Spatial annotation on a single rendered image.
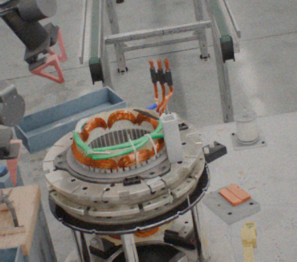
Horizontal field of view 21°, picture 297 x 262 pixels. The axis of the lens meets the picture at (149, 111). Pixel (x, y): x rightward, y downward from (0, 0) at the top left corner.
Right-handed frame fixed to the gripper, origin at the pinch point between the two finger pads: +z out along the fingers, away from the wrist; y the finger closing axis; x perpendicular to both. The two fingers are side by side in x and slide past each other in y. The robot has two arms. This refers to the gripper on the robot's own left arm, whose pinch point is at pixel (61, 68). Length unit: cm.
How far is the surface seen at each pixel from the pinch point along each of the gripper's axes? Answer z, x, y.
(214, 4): 76, -8, 127
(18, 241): -1, 4, -50
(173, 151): 8.0, -23.3, -34.3
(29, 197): 1.5, 5.3, -36.9
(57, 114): 10.8, 9.1, 0.9
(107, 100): 17.4, -0.6, 6.7
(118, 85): 141, 82, 209
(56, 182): 1.3, -1.1, -36.2
